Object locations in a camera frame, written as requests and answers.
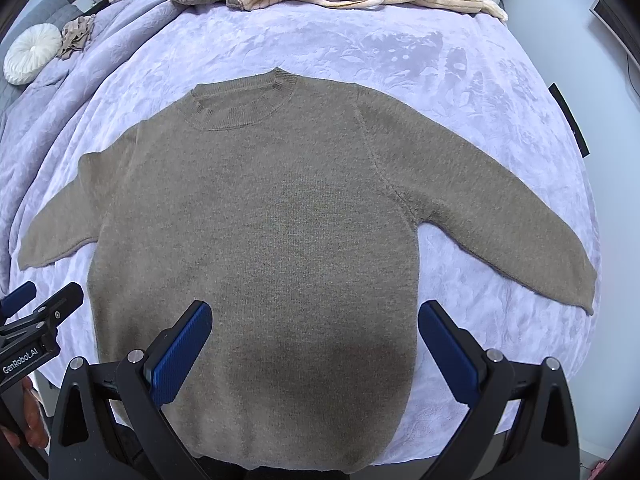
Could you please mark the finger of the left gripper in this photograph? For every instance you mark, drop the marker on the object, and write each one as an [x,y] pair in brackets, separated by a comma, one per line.
[16,300]
[54,311]

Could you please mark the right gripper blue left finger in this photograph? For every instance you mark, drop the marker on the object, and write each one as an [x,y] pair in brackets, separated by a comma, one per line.
[174,351]

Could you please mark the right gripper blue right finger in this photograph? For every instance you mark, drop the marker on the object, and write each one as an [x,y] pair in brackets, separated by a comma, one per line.
[456,353]

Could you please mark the taupe knit sweater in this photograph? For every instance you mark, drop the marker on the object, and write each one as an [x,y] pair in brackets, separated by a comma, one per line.
[291,205]

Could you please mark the person's left hand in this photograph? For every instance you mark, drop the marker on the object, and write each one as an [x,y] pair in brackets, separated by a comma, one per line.
[25,398]

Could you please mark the round white cushion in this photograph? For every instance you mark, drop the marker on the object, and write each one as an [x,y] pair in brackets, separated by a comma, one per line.
[30,52]

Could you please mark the lavender bed blanket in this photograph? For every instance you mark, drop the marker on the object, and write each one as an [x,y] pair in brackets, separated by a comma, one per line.
[469,74]

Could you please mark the beige crumpled cloth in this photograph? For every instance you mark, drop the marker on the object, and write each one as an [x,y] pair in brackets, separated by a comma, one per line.
[75,34]

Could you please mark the grey quilted chair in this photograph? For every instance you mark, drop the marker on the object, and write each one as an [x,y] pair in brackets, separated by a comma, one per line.
[55,12]

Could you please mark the black wall strip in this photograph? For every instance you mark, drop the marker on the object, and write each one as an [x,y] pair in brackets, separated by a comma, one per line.
[565,109]

